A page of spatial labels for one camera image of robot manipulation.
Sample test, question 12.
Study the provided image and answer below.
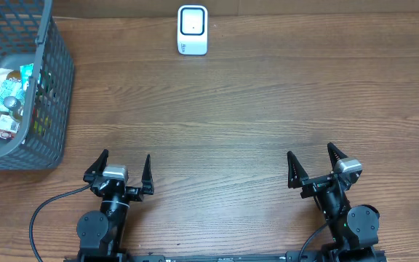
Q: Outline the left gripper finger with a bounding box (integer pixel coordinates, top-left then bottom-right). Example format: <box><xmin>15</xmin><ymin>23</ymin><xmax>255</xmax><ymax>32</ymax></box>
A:
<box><xmin>84</xmin><ymin>149</ymin><xmax>108</xmax><ymax>179</ymax></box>
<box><xmin>141</xmin><ymin>154</ymin><xmax>154</xmax><ymax>194</ymax></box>

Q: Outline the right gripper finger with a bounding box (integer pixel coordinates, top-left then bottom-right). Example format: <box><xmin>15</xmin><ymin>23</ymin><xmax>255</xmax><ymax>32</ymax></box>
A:
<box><xmin>327</xmin><ymin>142</ymin><xmax>348</xmax><ymax>170</ymax></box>
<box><xmin>287</xmin><ymin>151</ymin><xmax>308</xmax><ymax>188</ymax></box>

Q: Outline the yellow dish soap bottle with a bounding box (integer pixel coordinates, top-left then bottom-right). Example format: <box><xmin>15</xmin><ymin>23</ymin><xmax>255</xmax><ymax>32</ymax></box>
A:
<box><xmin>3</xmin><ymin>96</ymin><xmax>23</xmax><ymax>122</ymax></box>

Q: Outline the teal white tissue pack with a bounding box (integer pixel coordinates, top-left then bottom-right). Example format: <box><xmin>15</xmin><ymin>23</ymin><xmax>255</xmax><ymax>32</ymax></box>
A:
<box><xmin>0</xmin><ymin>80</ymin><xmax>25</xmax><ymax>112</ymax></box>

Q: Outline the green lid jar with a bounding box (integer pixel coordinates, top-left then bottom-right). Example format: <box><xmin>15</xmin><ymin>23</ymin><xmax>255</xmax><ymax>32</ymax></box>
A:
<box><xmin>20</xmin><ymin>63</ymin><xmax>33</xmax><ymax>92</ymax></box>

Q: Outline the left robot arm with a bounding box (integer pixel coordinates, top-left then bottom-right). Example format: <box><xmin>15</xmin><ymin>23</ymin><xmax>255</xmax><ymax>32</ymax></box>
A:
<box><xmin>76</xmin><ymin>149</ymin><xmax>154</xmax><ymax>261</ymax></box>

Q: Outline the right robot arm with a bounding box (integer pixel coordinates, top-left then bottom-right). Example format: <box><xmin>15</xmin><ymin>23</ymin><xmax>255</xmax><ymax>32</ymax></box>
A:
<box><xmin>287</xmin><ymin>143</ymin><xmax>386</xmax><ymax>261</ymax></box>

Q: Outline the white barcode scanner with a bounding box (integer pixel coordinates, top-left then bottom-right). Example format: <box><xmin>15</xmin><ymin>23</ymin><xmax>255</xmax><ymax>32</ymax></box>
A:
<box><xmin>177</xmin><ymin>4</ymin><xmax>209</xmax><ymax>56</ymax></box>

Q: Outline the grey plastic mesh basket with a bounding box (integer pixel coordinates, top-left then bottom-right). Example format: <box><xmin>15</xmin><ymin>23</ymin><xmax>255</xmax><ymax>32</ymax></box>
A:
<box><xmin>0</xmin><ymin>1</ymin><xmax>74</xmax><ymax>170</ymax></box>

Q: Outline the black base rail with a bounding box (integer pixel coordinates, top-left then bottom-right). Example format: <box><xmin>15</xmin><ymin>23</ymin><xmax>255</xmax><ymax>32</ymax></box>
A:
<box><xmin>63</xmin><ymin>251</ymin><xmax>387</xmax><ymax>262</ymax></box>

